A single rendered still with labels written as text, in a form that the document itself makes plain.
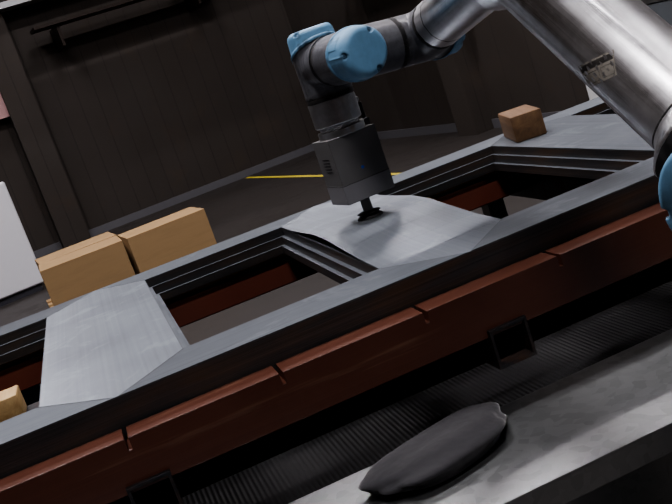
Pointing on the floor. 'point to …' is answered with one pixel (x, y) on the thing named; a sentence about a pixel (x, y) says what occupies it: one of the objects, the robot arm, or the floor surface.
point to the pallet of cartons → (123, 254)
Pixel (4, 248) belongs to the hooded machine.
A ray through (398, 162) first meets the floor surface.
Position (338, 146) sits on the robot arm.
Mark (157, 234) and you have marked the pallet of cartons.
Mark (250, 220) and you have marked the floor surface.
